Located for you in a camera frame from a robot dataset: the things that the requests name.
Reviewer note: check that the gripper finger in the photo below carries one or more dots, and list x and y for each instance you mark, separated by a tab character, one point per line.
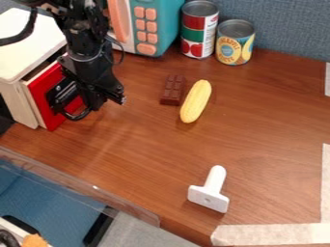
62	95
95	99

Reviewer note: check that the brown toy chocolate bar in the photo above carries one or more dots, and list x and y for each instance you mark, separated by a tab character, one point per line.
173	90

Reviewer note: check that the cream cabinet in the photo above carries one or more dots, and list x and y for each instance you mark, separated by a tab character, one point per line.
26	45

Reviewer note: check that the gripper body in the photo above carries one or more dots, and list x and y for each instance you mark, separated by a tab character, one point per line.
92	72

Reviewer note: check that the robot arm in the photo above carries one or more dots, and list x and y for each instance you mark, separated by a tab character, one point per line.
84	29

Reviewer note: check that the yellow toy corn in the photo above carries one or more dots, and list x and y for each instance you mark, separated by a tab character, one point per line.
195	101

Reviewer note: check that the red and green can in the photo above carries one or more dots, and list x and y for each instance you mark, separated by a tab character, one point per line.
198	32

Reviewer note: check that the teal toy microwave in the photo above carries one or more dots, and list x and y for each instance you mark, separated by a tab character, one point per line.
159	22

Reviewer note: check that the yellow can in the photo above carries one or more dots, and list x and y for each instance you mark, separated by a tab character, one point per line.
234	45

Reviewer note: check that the white tool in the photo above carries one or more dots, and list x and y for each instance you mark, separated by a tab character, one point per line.
210	193

